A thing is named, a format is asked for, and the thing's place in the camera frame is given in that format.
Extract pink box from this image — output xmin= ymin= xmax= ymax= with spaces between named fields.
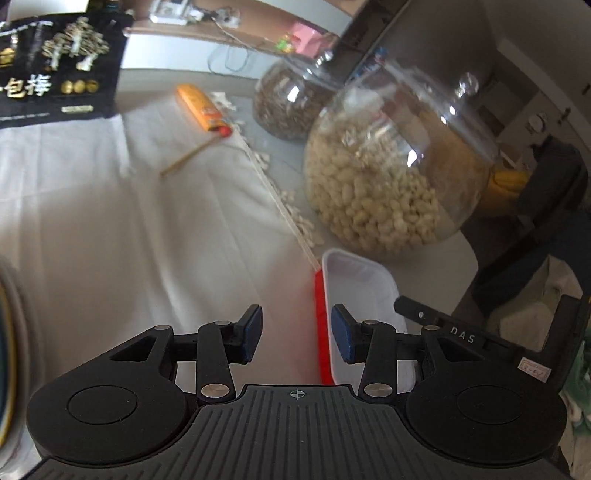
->
xmin=294 ymin=23 xmax=325 ymax=55

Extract black snack bag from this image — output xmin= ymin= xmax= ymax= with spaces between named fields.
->
xmin=0 ymin=13 xmax=134 ymax=130

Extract yellow bananas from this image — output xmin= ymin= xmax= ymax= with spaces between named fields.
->
xmin=489 ymin=170 xmax=530 ymax=200

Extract white plastic bowl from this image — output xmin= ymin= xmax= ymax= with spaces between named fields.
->
xmin=0 ymin=257 xmax=34 ymax=446

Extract orange paper packet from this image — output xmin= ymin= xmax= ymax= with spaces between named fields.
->
xmin=176 ymin=84 xmax=232 ymax=137

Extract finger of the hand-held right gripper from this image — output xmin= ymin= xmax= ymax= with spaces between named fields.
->
xmin=394 ymin=296 xmax=520 ymax=363

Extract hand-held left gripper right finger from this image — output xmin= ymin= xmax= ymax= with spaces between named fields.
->
xmin=331 ymin=303 xmax=457 ymax=400

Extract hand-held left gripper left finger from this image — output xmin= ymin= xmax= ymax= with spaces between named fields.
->
xmin=110 ymin=303 xmax=264 ymax=401

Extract glass jar of white kernels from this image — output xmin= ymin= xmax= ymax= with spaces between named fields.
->
xmin=304 ymin=59 xmax=502 ymax=260

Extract white tablecloth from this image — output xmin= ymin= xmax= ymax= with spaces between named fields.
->
xmin=0 ymin=92 xmax=333 ymax=384

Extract dark chair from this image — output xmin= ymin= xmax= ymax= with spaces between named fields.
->
xmin=471 ymin=136 xmax=591 ymax=319

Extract wooden media cabinet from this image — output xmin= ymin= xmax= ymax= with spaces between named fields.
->
xmin=124 ymin=0 xmax=370 ymax=58

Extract red and white rectangular plate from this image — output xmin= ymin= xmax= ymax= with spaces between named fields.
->
xmin=312 ymin=248 xmax=415 ymax=386

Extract glass jar of sunflower seeds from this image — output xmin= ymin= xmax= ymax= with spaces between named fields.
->
xmin=252 ymin=50 xmax=345 ymax=143

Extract thin wooden stick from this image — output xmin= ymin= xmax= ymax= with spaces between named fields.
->
xmin=160 ymin=135 xmax=220 ymax=177

